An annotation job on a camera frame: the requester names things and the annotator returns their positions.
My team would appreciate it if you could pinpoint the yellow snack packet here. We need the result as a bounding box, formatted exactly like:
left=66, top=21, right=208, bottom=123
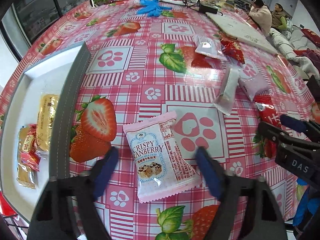
left=36, top=94, right=59, bottom=153

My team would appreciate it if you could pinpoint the white foam board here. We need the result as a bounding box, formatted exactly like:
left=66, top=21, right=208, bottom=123
left=206, top=12, right=279, bottom=55

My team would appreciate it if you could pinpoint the strawberry print tablecloth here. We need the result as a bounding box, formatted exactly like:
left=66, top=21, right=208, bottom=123
left=0, top=0, right=320, bottom=240

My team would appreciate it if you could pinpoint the blue rubber glove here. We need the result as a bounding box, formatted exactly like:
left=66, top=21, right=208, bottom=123
left=144, top=5, right=173, bottom=17
left=139, top=0, right=160, bottom=8

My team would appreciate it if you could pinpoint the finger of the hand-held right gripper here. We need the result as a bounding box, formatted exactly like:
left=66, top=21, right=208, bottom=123
left=257, top=121, right=320, bottom=151
left=279, top=114, right=320, bottom=143

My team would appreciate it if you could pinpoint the red yellow-label snack packet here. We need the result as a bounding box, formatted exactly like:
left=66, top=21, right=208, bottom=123
left=20, top=124, right=42, bottom=172

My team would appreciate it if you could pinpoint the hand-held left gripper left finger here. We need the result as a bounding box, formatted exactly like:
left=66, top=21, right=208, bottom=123
left=26, top=146, right=119, bottom=240

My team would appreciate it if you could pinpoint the long white snack packet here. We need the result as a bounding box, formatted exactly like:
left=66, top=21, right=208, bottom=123
left=212, top=66, right=242, bottom=115

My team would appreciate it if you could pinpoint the tan snack packet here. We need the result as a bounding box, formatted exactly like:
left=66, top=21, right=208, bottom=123
left=16, top=127, right=38, bottom=188

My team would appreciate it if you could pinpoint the red white-print snack packet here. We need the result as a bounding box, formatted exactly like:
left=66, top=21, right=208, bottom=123
left=254, top=95, right=284, bottom=130

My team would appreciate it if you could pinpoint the black power adapter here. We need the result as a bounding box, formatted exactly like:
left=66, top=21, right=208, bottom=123
left=199, top=4, right=218, bottom=14

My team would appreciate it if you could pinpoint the pink white snack packet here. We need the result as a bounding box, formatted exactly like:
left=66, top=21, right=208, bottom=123
left=123, top=110, right=202, bottom=204
left=194, top=37, right=227, bottom=61

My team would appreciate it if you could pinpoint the white blanket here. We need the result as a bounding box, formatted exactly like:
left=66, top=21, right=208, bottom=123
left=269, top=28, right=315, bottom=73

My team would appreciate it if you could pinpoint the red cushion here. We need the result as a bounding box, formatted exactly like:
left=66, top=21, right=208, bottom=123
left=300, top=28, right=320, bottom=46

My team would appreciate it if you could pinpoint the maroon cloth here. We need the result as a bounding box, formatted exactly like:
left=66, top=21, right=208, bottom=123
left=294, top=48, right=320, bottom=70

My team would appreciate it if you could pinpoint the black cloth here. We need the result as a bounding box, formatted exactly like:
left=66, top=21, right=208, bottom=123
left=306, top=75, right=320, bottom=98

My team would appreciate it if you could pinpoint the white tray with grey rim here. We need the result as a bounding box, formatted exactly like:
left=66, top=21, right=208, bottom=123
left=0, top=41, right=91, bottom=207

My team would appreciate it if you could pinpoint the lilac snack packet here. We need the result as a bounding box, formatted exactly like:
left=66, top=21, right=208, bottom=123
left=239, top=75, right=270, bottom=102

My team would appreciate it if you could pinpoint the glass display cabinet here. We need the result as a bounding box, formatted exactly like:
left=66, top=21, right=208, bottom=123
left=12, top=0, right=88, bottom=44

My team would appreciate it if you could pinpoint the beige sofa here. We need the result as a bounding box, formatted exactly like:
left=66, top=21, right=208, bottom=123
left=269, top=25, right=320, bottom=90

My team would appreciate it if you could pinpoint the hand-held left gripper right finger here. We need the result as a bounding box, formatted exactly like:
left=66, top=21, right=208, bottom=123
left=194, top=146, right=287, bottom=240

